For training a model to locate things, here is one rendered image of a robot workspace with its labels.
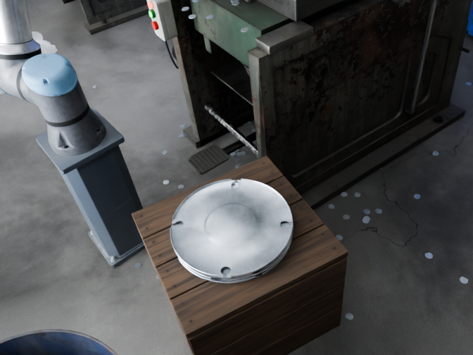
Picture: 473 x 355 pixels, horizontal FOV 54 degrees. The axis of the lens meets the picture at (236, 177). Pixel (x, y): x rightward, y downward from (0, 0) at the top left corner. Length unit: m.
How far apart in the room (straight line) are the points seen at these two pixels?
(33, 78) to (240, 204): 0.57
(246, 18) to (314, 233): 0.60
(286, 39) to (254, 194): 0.39
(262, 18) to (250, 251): 0.62
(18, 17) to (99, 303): 0.83
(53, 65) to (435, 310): 1.19
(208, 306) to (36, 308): 0.73
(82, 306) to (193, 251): 0.57
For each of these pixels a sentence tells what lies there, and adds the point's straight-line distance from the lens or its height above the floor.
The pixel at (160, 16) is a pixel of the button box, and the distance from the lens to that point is 1.55.
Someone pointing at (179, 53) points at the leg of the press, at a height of 0.42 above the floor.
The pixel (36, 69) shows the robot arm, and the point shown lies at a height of 0.68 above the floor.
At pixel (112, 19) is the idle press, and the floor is 0.03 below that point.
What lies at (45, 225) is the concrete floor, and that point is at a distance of 1.81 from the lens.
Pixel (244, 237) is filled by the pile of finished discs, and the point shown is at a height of 0.38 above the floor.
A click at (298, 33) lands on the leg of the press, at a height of 0.64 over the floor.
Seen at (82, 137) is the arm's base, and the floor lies 0.49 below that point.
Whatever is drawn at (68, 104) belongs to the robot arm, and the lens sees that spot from 1.22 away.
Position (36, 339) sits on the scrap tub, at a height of 0.46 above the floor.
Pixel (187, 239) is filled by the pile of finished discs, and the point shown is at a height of 0.38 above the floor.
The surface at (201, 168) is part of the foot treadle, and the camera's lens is 1.60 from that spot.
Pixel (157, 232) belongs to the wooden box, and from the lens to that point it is 1.17.
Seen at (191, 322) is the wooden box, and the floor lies 0.35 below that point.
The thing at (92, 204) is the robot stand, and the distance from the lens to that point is 1.39.
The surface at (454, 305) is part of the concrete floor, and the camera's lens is 1.47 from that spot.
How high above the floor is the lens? 1.23
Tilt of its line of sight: 45 degrees down
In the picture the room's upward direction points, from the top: 9 degrees counter-clockwise
